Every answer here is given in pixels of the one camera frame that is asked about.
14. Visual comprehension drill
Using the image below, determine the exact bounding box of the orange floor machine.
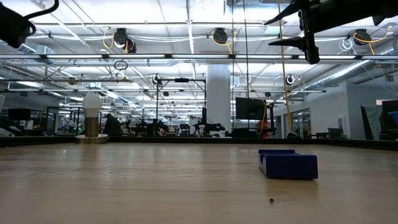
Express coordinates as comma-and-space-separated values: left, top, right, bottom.
256, 119, 269, 139

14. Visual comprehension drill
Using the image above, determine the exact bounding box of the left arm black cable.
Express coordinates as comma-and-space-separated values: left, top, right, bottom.
24, 0, 60, 20

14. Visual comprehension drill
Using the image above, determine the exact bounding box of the white square pillar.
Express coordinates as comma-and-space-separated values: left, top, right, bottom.
206, 63, 232, 134

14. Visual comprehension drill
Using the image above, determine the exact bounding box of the black monitor on stand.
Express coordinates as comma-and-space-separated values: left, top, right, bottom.
234, 96, 266, 121

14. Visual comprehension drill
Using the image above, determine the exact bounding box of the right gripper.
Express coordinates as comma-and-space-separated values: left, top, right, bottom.
264, 0, 374, 65

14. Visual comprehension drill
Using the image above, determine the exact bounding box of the person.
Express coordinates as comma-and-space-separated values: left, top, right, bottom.
103, 113, 123, 137

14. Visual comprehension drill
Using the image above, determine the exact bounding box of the silver ventilation duct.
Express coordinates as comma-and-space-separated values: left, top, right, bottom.
0, 32, 38, 54
306, 40, 398, 91

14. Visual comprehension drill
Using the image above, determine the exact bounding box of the yellow reel cable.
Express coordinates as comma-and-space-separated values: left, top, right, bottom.
214, 39, 269, 139

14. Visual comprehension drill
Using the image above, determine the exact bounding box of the small dark display device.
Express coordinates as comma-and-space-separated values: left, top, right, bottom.
257, 149, 319, 180

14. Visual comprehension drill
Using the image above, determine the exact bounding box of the black gantry frame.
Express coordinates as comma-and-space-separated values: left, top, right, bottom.
155, 77, 208, 125

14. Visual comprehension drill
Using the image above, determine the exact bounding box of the white bulb brass lamp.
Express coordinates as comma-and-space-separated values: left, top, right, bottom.
74, 92, 109, 144

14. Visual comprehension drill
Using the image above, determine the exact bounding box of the yellow hanging cord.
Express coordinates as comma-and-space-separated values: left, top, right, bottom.
277, 0, 294, 133

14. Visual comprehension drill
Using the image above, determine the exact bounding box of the black aluminium table frame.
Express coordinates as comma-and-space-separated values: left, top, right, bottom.
0, 134, 398, 152

